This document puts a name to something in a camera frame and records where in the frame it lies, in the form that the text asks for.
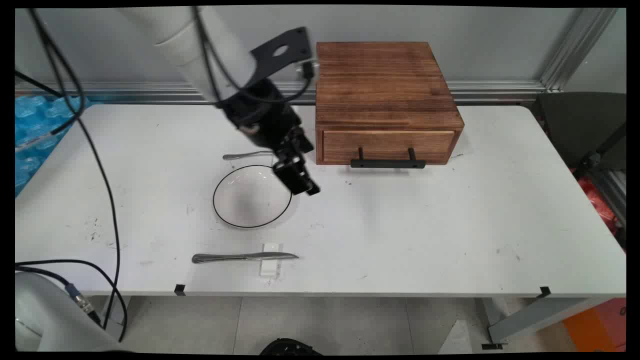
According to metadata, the wooden drawer with black handle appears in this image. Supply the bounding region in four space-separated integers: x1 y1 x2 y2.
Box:
322 130 456 170

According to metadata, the black looped base cable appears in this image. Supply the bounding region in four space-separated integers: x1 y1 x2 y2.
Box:
15 258 129 344

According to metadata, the slanted aluminium frame post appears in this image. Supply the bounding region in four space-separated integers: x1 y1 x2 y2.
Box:
540 7 619 93

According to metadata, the white plate with black rim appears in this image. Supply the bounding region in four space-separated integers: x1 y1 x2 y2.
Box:
212 164 294 230

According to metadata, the white knife rest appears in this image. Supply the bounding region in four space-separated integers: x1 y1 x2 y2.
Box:
259 243 283 278

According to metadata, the orange box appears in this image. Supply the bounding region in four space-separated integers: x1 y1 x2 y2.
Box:
563 298 627 352

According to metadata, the grey table leg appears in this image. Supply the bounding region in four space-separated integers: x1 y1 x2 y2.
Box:
481 297 607 350

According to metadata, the small grey wrist camera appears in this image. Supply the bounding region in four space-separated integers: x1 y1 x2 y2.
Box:
296 59 319 81

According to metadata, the silver metal fork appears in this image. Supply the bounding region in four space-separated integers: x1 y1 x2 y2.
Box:
222 150 276 161

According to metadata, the aluminium profile beam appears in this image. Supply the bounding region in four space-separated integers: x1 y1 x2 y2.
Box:
590 169 627 227

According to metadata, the blue bubble wrap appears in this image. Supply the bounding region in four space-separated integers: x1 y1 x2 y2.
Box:
15 95 94 198

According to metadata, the horizontal aluminium frame rail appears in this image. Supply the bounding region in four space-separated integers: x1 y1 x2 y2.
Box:
15 81 549 106

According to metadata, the silver metal knife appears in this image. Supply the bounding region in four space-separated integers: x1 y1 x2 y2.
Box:
191 252 300 264

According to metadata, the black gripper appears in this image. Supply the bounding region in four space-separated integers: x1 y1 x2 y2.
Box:
220 79 321 196

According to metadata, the brown wooden drawer cabinet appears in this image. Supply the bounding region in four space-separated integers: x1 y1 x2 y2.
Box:
315 41 465 166

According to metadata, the plain black cable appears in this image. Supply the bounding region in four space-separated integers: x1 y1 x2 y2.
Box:
27 6 316 331

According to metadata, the black round floor object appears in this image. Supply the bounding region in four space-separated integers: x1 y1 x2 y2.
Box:
260 338 324 356

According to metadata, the black cable with white label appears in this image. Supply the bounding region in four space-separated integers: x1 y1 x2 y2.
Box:
15 70 87 151

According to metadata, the cable with metal connector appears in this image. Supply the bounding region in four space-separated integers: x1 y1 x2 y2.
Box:
15 266 104 326

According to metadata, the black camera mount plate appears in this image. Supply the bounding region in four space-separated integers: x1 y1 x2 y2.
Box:
250 27 314 89

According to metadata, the black chair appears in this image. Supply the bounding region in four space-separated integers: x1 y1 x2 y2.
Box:
529 91 627 173

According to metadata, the red plastic bag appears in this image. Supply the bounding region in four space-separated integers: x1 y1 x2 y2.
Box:
570 167 622 237

